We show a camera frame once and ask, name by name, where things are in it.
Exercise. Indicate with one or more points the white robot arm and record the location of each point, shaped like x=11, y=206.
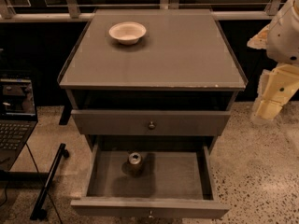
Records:
x=280, y=39

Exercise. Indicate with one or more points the orange soda can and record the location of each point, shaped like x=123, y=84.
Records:
x=135, y=164

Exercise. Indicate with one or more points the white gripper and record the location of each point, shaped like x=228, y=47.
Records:
x=284, y=38

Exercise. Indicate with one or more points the black laptop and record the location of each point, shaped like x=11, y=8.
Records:
x=18, y=116

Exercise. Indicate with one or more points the black table leg bar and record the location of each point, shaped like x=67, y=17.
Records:
x=39, y=212

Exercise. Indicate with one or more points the closed grey top drawer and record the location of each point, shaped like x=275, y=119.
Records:
x=144, y=122

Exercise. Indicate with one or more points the metal window railing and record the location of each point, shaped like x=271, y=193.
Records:
x=74, y=3

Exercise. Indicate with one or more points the open grey middle drawer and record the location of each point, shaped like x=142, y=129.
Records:
x=161, y=184

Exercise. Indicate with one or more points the grey drawer cabinet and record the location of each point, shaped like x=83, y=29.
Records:
x=182, y=63

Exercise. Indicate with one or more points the white paper bowl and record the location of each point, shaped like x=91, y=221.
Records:
x=127, y=33

